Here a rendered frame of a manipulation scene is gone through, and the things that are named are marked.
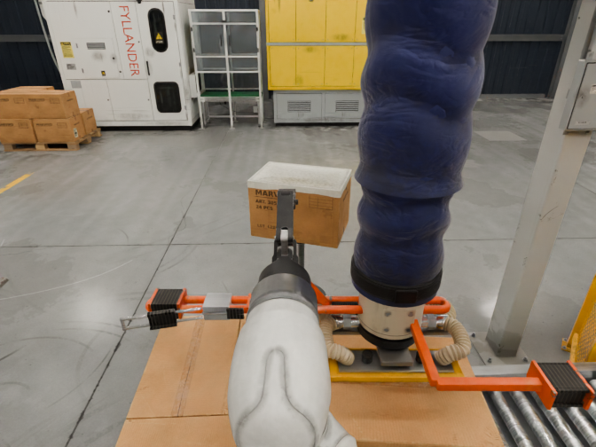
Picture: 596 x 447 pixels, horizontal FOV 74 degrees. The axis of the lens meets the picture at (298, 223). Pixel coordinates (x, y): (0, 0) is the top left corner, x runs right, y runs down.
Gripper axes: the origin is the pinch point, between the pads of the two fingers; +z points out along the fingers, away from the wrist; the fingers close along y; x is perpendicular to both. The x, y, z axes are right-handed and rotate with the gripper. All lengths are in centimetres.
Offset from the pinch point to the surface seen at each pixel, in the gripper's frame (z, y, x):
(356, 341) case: 38, 64, 22
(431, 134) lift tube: 9.4, -14.7, 26.7
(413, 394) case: 17, 64, 36
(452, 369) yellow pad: 9, 45, 41
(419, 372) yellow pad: 8, 45, 33
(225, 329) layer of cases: 88, 104, -34
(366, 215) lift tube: 16.1, 5.4, 17.3
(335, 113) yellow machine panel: 753, 133, 78
